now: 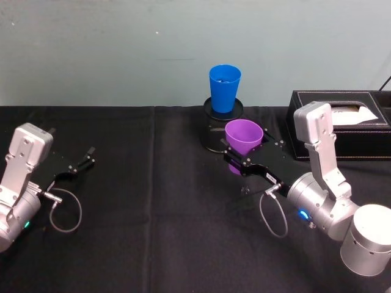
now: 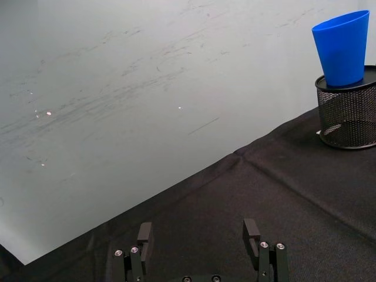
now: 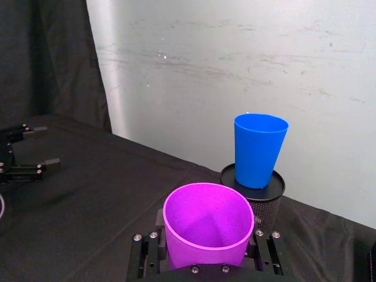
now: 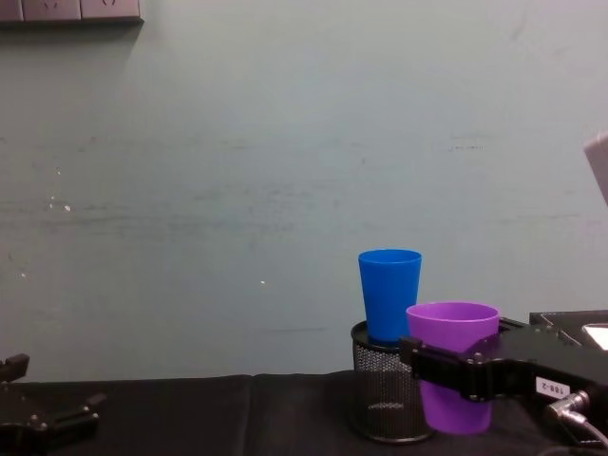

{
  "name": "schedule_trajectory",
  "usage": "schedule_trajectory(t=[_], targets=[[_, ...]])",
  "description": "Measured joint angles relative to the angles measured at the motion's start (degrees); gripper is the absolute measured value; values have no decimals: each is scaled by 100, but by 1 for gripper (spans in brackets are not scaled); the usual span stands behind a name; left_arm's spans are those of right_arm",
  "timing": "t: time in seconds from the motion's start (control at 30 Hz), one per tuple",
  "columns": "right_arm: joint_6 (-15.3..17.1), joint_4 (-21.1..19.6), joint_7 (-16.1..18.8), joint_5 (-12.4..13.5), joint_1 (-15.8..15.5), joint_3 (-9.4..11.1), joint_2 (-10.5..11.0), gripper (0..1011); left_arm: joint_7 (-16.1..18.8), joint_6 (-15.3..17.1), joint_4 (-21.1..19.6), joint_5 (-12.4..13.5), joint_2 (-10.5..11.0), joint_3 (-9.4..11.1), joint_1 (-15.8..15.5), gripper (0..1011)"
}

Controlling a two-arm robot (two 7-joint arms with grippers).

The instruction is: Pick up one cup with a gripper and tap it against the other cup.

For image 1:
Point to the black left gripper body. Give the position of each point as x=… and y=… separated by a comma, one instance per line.
x=53, y=166

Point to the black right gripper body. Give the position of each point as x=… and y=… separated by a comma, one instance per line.
x=270, y=161

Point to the purple plastic cup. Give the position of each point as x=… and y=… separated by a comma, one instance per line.
x=244, y=134

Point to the black mesh round holder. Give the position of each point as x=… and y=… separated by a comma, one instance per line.
x=214, y=131

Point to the blue plastic cup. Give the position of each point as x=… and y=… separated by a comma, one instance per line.
x=224, y=88

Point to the black table cloth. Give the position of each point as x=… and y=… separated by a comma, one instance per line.
x=146, y=213

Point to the black leather tissue box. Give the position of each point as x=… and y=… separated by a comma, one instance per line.
x=360, y=137

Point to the white tissue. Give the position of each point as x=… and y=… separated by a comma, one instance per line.
x=363, y=116

